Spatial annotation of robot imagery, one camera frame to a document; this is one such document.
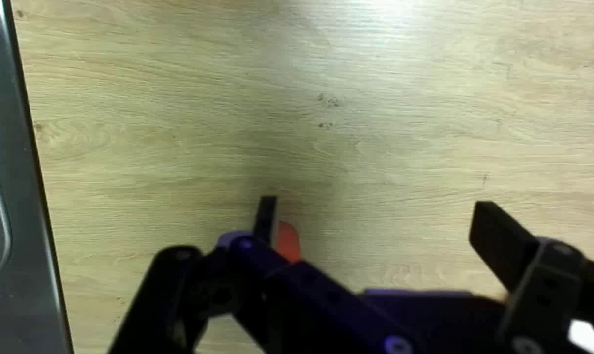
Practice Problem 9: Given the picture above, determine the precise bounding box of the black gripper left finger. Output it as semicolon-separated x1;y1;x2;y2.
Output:
108;192;415;354

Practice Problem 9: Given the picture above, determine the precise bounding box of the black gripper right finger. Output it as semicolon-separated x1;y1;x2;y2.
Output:
468;198;594;354

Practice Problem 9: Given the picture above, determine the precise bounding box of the orange cup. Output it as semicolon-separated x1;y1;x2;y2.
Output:
273;219;305;263

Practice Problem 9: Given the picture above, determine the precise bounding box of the stainless steel sink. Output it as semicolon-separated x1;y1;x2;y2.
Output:
0;0;75;354

